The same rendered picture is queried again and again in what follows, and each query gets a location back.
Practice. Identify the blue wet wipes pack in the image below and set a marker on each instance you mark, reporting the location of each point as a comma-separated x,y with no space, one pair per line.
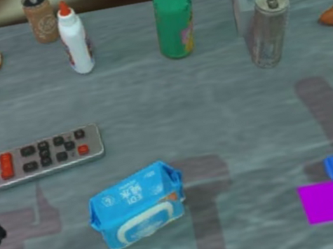
136,207

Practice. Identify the green bottle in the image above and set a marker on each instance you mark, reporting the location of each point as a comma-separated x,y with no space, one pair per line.
174,20

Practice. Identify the white glue bottle orange cap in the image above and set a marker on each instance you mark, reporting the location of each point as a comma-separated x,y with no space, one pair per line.
75,43

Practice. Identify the grey remote control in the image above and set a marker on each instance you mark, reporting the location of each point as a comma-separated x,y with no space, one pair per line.
43,157

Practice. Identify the silver drink can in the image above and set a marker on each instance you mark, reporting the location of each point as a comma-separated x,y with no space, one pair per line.
267,29

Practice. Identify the brown drink can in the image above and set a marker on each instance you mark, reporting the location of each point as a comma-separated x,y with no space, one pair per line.
41,22

